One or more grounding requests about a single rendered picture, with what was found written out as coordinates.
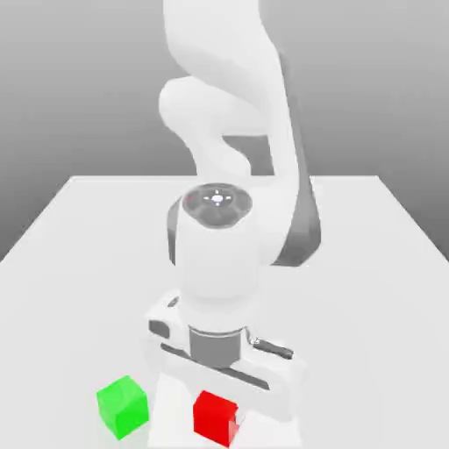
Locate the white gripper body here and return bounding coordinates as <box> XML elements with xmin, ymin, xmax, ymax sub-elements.
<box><xmin>153</xmin><ymin>340</ymin><xmax>307</xmax><ymax>424</ymax></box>

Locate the small red cube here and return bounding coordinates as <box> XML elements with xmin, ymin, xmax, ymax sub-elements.
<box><xmin>192</xmin><ymin>389</ymin><xmax>246</xmax><ymax>449</ymax></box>

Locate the small green cube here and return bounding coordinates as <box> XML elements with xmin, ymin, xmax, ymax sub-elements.
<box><xmin>96</xmin><ymin>374</ymin><xmax>150</xmax><ymax>441</ymax></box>

